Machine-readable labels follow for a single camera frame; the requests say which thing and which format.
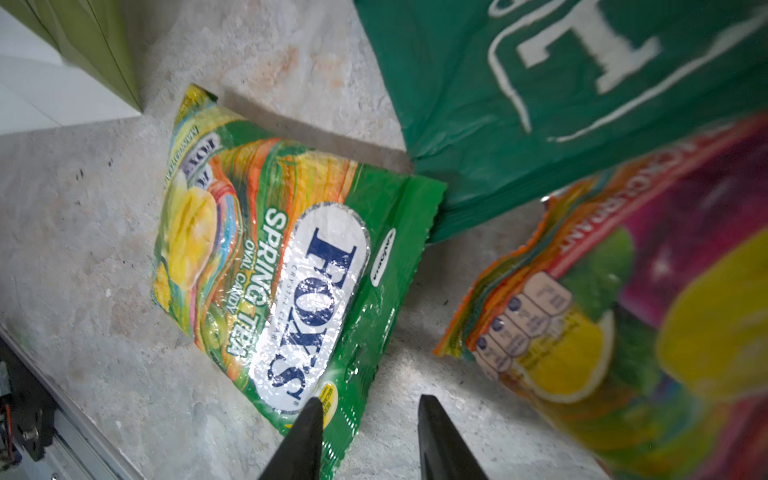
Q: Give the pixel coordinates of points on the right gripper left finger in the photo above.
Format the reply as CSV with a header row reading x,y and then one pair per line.
x,y
299,455

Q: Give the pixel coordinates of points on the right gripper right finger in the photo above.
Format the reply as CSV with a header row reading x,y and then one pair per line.
x,y
443,452

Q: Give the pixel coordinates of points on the Fox's spring tea candy bag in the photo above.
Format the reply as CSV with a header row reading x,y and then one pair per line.
x,y
286,265

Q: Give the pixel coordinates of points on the orange pink Fox's candy bag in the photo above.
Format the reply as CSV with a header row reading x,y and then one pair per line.
x,y
634,320

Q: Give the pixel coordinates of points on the green REAL crisps bag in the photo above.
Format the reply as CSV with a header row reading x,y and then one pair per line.
x,y
507,101

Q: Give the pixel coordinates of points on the white paper bag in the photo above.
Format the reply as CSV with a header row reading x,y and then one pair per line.
x,y
65,63

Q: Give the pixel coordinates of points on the aluminium rail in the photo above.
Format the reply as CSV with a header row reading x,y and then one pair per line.
x,y
44,434

